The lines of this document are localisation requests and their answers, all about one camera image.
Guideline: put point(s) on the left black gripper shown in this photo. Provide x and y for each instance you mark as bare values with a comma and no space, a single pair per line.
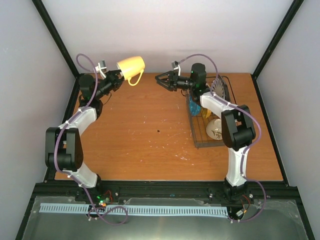
114,80

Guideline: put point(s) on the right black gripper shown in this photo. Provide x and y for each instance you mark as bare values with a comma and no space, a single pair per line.
171,86

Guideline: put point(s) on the yellow mug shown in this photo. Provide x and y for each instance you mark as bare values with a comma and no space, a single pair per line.
131,67

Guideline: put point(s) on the teal polka dot plate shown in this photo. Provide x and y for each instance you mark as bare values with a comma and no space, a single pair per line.
194,108

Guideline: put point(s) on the yellow plate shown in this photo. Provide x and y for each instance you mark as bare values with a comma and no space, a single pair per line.
206,113

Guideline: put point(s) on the white blue striped plate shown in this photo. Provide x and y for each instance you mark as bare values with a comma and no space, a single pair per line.
219,87

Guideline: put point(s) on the black wire dish rack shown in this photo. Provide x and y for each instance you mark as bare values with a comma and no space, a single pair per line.
198,124

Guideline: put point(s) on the black rimmed striped plate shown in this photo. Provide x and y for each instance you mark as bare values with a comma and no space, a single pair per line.
226,83

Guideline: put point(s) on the white ceramic bowl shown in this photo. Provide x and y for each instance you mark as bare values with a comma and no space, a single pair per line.
214,129

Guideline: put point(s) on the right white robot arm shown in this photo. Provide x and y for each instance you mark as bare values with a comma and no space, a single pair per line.
237,127

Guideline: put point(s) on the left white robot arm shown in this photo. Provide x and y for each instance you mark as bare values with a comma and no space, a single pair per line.
63,148

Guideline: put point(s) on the left controller board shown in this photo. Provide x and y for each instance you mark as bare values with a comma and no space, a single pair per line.
105,199

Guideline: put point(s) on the controller board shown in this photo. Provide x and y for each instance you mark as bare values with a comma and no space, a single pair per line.
245,204
105,199

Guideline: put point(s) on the right controller board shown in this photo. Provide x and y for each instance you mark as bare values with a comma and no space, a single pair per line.
245,204

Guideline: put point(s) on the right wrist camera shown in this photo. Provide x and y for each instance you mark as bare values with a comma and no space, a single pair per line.
176,67

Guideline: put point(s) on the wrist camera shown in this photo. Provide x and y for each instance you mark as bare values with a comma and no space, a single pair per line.
101,69
176,67

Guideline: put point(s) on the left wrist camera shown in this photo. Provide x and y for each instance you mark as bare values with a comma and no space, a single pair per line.
101,69

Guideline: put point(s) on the black aluminium frame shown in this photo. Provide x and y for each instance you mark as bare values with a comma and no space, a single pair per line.
163,190

